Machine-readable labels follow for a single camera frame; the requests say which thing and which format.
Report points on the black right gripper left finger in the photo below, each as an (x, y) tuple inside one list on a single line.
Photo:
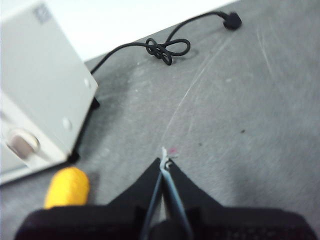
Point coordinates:
[(100, 222)]

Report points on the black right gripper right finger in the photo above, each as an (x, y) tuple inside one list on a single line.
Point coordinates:
[(237, 225)]

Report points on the yellow corn cob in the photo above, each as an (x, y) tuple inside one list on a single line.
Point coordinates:
[(67, 187)]

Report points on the black oven foot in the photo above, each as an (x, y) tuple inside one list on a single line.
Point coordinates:
[(73, 157), (96, 105)]

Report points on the cream oven timer knob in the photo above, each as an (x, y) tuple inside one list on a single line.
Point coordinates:
[(22, 145)]

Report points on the cream Toshiba toaster oven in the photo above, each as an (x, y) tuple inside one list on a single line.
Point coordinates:
[(40, 75)]

